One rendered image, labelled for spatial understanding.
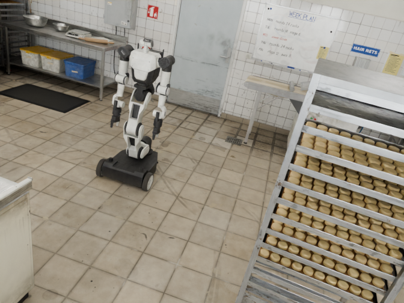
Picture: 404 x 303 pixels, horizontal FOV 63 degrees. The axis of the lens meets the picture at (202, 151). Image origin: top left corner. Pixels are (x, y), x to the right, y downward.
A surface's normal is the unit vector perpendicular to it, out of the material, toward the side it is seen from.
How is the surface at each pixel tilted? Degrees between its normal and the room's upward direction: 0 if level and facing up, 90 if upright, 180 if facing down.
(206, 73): 90
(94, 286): 0
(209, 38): 90
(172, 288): 0
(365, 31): 90
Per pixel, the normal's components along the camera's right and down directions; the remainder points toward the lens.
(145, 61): -0.25, 0.40
